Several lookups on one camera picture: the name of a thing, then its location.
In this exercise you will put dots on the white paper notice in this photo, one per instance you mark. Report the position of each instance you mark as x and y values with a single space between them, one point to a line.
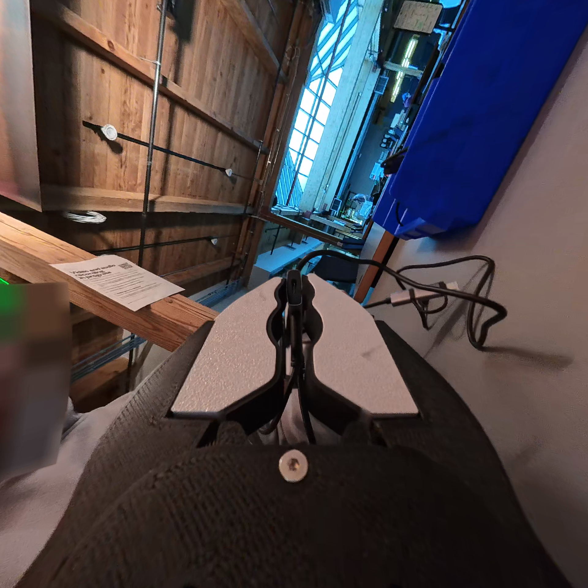
119 282

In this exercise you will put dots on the metal conduit pipe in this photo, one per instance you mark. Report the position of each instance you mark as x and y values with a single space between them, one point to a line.
154 115

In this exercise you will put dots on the blue plastic bin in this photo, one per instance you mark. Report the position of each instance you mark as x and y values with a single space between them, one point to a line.
482 115

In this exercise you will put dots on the wooden beam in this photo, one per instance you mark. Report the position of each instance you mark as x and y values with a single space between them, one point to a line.
55 262

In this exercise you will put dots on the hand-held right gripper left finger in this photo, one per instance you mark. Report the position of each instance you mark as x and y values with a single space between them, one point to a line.
229 363

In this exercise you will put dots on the large window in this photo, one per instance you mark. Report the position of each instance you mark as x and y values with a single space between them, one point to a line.
317 115

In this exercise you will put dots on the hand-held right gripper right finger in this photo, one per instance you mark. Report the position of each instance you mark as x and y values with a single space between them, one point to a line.
363 363

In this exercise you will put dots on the grey desk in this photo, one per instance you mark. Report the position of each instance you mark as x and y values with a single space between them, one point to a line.
528 413

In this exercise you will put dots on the person's grey sweater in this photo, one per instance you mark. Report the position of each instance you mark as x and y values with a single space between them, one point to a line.
41 505

